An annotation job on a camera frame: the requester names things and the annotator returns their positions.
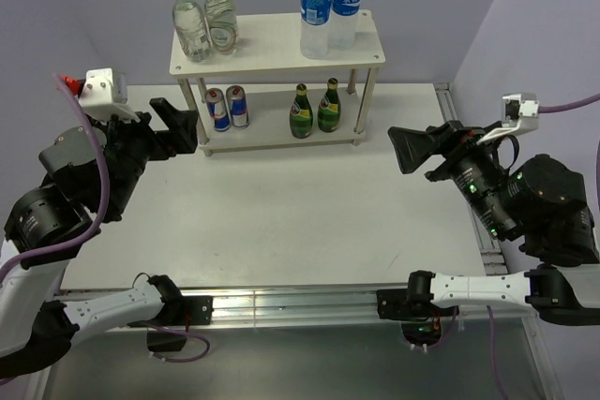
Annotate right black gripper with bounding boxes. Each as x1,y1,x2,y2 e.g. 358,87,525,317
382,117,509,238

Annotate beige two-tier shelf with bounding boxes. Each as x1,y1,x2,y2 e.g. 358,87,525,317
169,10,385,156

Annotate clear glass bottle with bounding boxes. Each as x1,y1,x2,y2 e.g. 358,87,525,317
172,0,211,63
204,0,240,55

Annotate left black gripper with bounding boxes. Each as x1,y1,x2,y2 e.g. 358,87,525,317
81,96,199,215

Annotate green glass bottle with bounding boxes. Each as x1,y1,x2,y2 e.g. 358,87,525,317
318,78,341,133
289,83,313,139

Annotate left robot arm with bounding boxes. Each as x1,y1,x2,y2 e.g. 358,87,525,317
1,97,199,380

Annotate right red bull can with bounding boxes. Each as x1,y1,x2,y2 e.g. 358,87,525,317
226,85,249,128

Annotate blue label water bottle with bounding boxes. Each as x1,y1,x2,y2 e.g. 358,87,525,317
300,0,331,59
328,0,361,50

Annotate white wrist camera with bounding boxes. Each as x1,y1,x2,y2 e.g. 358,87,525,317
477,93,540,145
60,67,140,123

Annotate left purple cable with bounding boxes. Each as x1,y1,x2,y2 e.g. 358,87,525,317
0,72,211,363

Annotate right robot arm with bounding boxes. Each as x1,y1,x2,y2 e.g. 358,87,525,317
377,121,599,326

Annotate purple cable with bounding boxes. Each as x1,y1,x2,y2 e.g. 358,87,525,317
487,93,600,400
0,72,211,363

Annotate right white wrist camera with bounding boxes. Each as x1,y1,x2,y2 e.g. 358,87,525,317
477,93,540,145

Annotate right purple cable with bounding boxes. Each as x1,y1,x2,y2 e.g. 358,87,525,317
487,93,600,400

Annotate red bull can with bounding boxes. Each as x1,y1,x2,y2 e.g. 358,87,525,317
226,85,249,128
205,88,231,132

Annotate left red bull can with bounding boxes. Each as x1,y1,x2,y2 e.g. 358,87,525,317
205,88,231,132

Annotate aluminium frame rail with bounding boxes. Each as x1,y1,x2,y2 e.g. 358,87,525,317
30,83,563,399

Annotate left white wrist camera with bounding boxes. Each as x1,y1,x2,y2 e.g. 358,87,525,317
60,67,140,123

